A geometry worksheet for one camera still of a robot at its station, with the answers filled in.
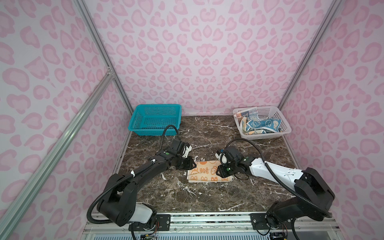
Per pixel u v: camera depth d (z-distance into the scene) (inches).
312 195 16.7
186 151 28.3
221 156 29.9
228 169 28.8
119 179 17.2
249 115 44.6
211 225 28.9
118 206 16.5
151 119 46.2
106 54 33.7
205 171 34.7
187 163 29.4
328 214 15.7
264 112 44.7
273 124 39.6
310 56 33.7
